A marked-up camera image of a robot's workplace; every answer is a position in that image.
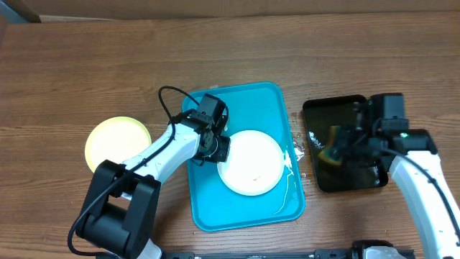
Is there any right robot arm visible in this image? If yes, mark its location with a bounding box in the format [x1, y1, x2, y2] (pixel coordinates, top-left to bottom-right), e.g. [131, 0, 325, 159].
[329, 103, 459, 258]

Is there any teal plastic serving tray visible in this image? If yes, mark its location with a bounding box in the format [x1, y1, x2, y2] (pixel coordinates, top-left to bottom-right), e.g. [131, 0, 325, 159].
[182, 82, 305, 232]

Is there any yellow-green rimmed plate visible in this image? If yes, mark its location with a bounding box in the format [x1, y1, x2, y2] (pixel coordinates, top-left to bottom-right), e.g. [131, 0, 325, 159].
[85, 117, 152, 173]

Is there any black water tray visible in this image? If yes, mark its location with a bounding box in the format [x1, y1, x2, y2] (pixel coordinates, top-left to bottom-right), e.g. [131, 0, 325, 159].
[303, 95, 388, 193]

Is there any white plate with blue rim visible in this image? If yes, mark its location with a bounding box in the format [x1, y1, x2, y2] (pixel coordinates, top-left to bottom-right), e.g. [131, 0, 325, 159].
[217, 130, 284, 196]

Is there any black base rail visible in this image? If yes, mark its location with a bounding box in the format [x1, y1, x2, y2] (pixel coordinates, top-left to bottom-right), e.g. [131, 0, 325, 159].
[96, 240, 414, 259]

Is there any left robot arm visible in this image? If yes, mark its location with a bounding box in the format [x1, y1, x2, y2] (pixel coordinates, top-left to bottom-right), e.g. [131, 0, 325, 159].
[68, 110, 230, 258]

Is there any yellow green scrub sponge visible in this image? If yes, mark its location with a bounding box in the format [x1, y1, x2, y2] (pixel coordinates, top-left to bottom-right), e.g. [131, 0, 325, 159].
[318, 126, 342, 167]

